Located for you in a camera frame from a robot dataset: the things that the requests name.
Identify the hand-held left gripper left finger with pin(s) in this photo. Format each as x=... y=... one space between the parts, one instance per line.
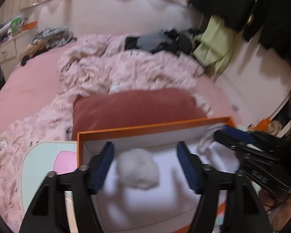
x=101 y=168

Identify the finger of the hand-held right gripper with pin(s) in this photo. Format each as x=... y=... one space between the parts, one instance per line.
x=238 y=134
x=229 y=142

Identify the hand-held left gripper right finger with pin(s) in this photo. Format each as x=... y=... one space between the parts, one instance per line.
x=188 y=168

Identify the small white cloth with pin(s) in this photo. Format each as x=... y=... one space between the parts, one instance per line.
x=205 y=143

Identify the white fluffy ball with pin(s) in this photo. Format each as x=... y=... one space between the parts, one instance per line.
x=138 y=168

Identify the orange cardboard box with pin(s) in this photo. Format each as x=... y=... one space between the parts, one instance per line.
x=140 y=206

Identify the person's right forearm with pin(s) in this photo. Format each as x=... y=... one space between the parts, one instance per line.
x=286 y=211

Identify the orange box lid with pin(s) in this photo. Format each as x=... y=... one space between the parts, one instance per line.
x=263 y=124

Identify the light green cartoon mat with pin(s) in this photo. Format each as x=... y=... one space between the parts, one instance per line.
x=38 y=155

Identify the red pillow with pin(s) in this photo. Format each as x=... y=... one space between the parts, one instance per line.
x=135 y=109

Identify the light green hanging cloth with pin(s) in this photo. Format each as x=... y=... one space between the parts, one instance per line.
x=215 y=43

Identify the pink floral blanket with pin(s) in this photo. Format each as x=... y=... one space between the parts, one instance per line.
x=135 y=70

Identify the pile of dark clothes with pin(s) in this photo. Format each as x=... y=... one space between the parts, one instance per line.
x=160 y=42

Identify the black hanging garment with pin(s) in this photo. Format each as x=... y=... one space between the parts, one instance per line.
x=223 y=0
x=278 y=17

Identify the zebra striped cloth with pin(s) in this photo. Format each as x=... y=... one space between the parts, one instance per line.
x=53 y=35

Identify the white desk with drawers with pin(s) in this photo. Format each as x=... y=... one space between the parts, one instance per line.
x=7 y=51

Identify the orange strip box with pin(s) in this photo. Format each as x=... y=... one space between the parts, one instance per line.
x=29 y=25

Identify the green and white bag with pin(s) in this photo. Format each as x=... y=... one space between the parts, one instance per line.
x=15 y=26

